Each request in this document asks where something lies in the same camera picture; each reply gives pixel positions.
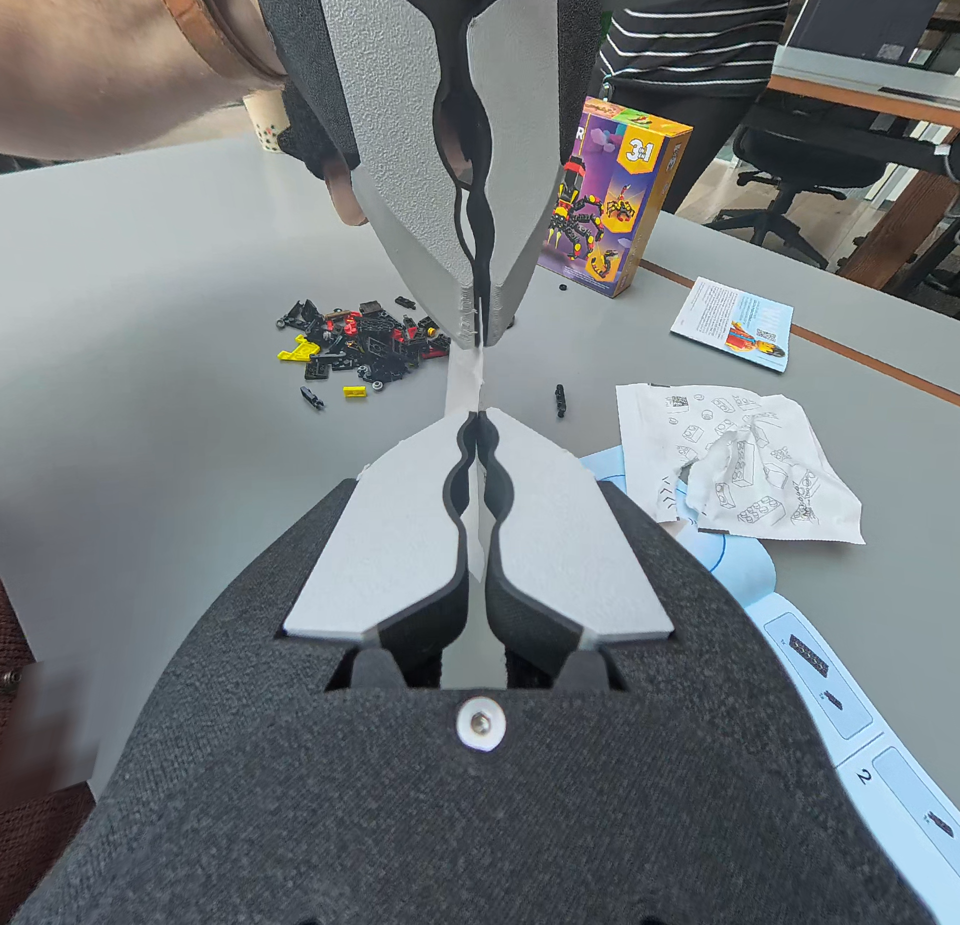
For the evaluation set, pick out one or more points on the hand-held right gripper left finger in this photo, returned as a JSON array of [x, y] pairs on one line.
[[375, 550]]

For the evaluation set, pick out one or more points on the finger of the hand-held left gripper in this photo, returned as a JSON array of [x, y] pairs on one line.
[[525, 137], [397, 137]]

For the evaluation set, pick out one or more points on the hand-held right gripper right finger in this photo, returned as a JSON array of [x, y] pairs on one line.
[[570, 557]]

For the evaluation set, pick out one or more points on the white printed paper bag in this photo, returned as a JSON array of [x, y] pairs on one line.
[[461, 385]]

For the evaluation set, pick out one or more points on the person's left forearm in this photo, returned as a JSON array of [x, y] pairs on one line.
[[75, 55]]

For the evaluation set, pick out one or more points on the grey desk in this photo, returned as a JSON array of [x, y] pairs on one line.
[[150, 265]]

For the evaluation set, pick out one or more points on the brown desk slot strip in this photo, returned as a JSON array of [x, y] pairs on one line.
[[862, 356]]

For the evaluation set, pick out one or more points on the person's left hand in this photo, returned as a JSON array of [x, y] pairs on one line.
[[343, 197]]

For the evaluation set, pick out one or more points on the dotted paper cup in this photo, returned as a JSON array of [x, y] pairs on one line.
[[266, 119]]

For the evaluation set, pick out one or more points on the purple toy set box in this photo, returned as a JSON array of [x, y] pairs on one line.
[[637, 190]]

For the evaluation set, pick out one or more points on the pile of black toy bricks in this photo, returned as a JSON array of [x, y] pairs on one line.
[[367, 340]]

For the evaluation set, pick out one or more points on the torn white paper bag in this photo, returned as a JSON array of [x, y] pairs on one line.
[[780, 430]]

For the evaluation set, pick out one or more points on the white and blue leaflet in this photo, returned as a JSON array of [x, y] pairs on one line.
[[720, 310]]

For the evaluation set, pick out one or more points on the black office chair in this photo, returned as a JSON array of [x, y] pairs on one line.
[[795, 167]]

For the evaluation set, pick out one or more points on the open blue instruction booklet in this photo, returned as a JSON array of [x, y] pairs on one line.
[[825, 685]]

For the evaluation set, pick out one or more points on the open silver laptop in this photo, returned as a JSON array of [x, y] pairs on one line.
[[862, 10]]

